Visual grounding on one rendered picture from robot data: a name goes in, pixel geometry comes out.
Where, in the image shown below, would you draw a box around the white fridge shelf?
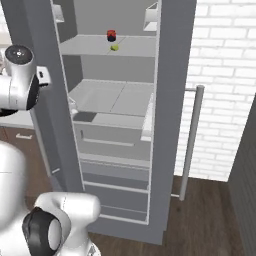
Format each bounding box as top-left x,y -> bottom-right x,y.
67,78 -> 155,118
59,33 -> 158,58

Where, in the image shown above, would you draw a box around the grey fridge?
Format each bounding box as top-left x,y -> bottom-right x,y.
51,0 -> 164,246

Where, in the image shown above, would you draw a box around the grey right fridge door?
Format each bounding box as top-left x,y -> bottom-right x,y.
146,0 -> 198,246

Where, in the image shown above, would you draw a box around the grey fridge door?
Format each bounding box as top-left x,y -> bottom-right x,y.
0,0 -> 85,194
146,0 -> 198,246

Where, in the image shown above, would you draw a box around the grey left fridge door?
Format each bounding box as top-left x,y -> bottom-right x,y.
0,0 -> 85,194

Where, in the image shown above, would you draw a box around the white crisper drawer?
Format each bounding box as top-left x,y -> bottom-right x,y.
72,111 -> 148,148

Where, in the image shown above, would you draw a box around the white door bin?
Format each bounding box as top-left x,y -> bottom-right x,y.
51,2 -> 66,24
142,1 -> 160,33
139,93 -> 155,143
67,96 -> 80,118

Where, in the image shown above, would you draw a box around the grey freezer drawer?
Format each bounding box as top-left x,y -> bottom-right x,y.
83,181 -> 150,225
79,159 -> 150,192

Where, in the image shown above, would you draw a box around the red jar with dark base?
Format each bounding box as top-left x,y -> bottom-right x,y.
106,29 -> 118,43

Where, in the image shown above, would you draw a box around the brown cupboard drawer front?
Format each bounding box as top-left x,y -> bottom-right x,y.
0,125 -> 40,158

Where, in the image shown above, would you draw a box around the dark grey cupboard side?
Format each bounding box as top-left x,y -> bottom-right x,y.
227,94 -> 256,256

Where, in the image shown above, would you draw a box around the silver bar door handle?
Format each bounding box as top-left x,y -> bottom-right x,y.
29,109 -> 62,178
171,84 -> 206,202

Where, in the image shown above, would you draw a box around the silver drawer handle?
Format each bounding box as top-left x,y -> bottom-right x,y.
15,132 -> 34,141

